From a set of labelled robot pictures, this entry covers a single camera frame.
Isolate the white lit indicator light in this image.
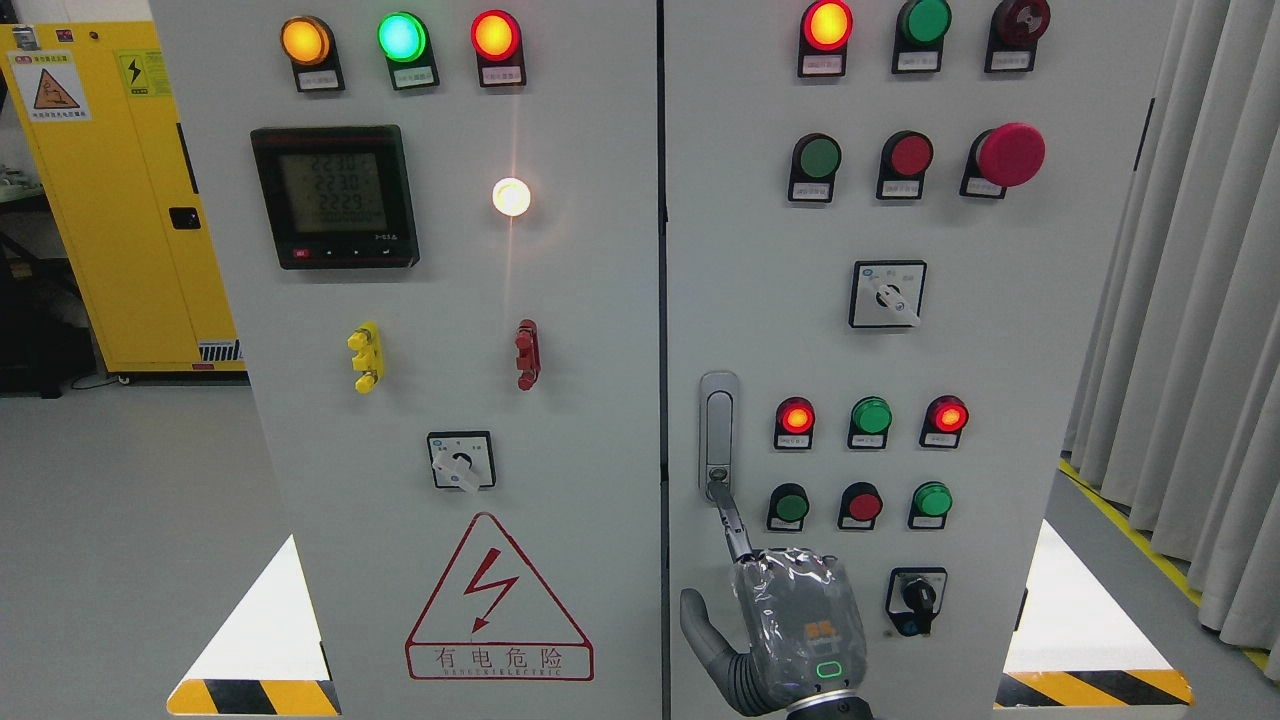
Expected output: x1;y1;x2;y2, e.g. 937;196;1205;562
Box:
492;177;532;218

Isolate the green push button upper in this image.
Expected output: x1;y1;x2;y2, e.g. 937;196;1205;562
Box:
792;133;842;182

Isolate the orange indicator light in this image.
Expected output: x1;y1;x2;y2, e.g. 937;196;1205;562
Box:
280;15;333;67

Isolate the green lit indicator light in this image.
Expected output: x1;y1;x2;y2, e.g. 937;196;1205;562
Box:
378;12;428;64

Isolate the dark green top indicator light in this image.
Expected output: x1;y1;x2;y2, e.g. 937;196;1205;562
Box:
899;0;954;47

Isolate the red lit indicator right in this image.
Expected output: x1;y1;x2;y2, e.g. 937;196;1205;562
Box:
925;395;970;434

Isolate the black key selector switch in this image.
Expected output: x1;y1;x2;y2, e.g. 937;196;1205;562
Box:
884;566;948;637

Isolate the red push button upper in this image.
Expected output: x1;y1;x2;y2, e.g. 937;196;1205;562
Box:
882;131;934;178

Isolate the red high voltage warning sticker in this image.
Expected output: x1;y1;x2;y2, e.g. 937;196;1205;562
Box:
404;512;595;682

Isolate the yellow terminal connector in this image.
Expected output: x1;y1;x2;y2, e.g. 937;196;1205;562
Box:
346;322;385;395

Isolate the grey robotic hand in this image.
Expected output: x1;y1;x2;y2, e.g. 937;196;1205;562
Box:
678;486;867;717

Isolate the green indicator light middle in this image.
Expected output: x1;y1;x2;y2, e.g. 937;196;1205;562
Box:
850;396;893;436

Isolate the dark red buzzer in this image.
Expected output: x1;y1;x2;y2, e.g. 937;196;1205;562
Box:
993;0;1052;47

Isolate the red-orange indicator light door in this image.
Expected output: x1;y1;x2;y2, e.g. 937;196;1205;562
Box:
471;9;521;61
801;0;855;53

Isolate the right door upper rotary switch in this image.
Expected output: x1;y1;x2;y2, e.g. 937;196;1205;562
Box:
847;260;928;329

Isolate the green push button lower left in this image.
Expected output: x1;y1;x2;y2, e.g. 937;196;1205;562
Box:
767;483;810;530

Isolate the yellow safety cabinet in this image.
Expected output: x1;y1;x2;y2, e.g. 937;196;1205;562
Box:
3;20;244;375

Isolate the red emergency stop button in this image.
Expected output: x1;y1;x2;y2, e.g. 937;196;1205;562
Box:
975;122;1046;187

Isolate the red lit indicator left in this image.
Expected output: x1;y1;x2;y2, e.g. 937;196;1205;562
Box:
777;397;817;436

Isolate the grey electrical cabinet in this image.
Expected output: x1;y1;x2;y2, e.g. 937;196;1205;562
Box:
151;1;1176;719

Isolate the black digital power meter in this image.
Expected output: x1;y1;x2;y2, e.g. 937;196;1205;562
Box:
250;126;420;270

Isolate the green push button lower right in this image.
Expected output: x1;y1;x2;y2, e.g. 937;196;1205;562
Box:
911;480;954;518

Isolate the red lit indicator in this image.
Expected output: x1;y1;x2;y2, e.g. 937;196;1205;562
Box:
777;397;817;436
925;395;970;434

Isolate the green push button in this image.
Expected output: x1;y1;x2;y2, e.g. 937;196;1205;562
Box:
911;480;954;518
792;133;842;182
767;483;810;530

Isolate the door rotary switch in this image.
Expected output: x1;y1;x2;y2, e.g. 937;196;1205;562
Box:
426;430;497;493
847;260;928;329

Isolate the red-orange indicator light right door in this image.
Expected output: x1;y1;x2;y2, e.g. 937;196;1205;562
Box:
801;0;855;53

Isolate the left door rotary switch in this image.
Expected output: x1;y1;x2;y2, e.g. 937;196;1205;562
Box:
426;430;497;493

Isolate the grey curtain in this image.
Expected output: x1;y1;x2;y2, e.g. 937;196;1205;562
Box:
1066;1;1279;680

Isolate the red-orange indicator light left door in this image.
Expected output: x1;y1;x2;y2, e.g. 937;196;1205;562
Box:
471;9;521;61

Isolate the silver door handle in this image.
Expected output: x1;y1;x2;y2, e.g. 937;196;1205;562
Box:
698;372;740;502

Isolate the red push button lower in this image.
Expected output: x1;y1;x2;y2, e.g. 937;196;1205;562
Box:
838;482;883;529

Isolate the red terminal connector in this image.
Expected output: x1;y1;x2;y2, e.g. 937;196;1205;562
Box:
515;318;541;391

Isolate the red push button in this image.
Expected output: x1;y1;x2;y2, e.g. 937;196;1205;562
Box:
882;131;934;178
838;482;883;529

